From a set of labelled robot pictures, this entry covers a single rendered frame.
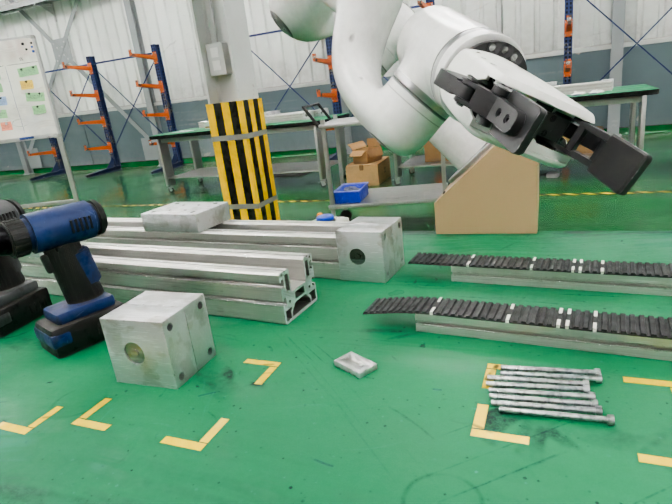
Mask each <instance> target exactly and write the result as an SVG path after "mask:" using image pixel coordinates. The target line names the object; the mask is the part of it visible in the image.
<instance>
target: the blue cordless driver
mask: <svg viewBox="0 0 672 504"><path fill-rule="evenodd" d="M107 227H108V220H107V216H106V213H105V210H104V208H103V207H102V205H101V204H100V203H99V202H97V201H95V200H94V199H90V200H87V201H84V200H82V201H78V202H73V203H69V204H65V205H61V206H56V207H52V208H48V209H43V210H39V211H35V212H31V213H26V214H22V215H21V216H20V219H19V218H17V217H14V218H10V219H6V220H1V221H0V256H11V257H13V259H17V258H20V257H24V256H27V255H30V254H31V253H32V252H33V253H34V254H38V253H41V252H43V253H44V255H41V256H40V260H41V262H42V264H43V266H44V268H45V270H46V272H47V273H48V274H52V273H53V274H54V277H55V279H56V281H57V283H58V285H59V287H60V289H61V291H62V293H63V296H64V298H65V300H64V301H62V302H59V303H56V304H53V305H50V306H48V307H45V308H44V309H43V314H44V317H45V318H43V319H40V320H38V321H37V322H35V327H34V331H35V334H36V337H37V338H38V339H39V340H40V343H41V346H42V347H43V348H44V349H45V350H46V351H48V352H49V353H51V354H52V355H54V356H55V357H57V358H58V359H61V358H65V357H67V356H69V355H71V354H74V353H76V352H78V351H81V350H83V349H85V348H88V347H90V346H92V345H95V344H97V343H99V342H102V341H104V340H105V337H104V334H103V330H102V327H101V323H100V319H99V318H101V317H102V316H104V315H106V314H108V313H109V312H111V311H113V310H114V309H116V308H118V307H120V306H121V305H123V303H122V302H119V301H117V300H115V299H114V296H113V295H112V294H110V293H108V292H105V291H104V289H103V287H102V285H101V283H100V281H99V280H100V278H101V277H102V276H101V274H100V271H99V269H98V267H97V265H96V263H95V261H94V259H93V256H92V254H91V252H90V250H89V248H88V246H85V245H81V243H80V241H83V240H86V239H90V238H93V237H96V236H97V234H98V235H100V234H104V233H105V232H106V229H107Z"/></svg>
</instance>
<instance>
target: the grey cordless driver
mask: <svg viewBox="0 0 672 504"><path fill-rule="evenodd" d="M22 214H25V211H24V209H23V208H22V206H21V205H20V204H19V203H18V202H16V201H15V200H13V199H4V200H0V221H1V220H6V219H10V218H14V217H17V218H19V219H20V216H21V215H22ZM21 268H22V265H21V263H20V261H19V259H18V258H17V259H13V257H11V256H0V337H4V336H6V335H8V334H10V333H12V332H13V331H15V330H17V329H19V328H20V327H22V326H24V325H26V324H28V323H29V322H31V321H33V320H35V319H37V318H38V317H40V316H42V315H44V314H43V309H44V308H45V307H48V306H50V305H52V302H51V299H50V296H49V292H48V289H47V288H46V287H38V283H37V281H36V280H25V277H24V275H23V274H22V272H21Z"/></svg>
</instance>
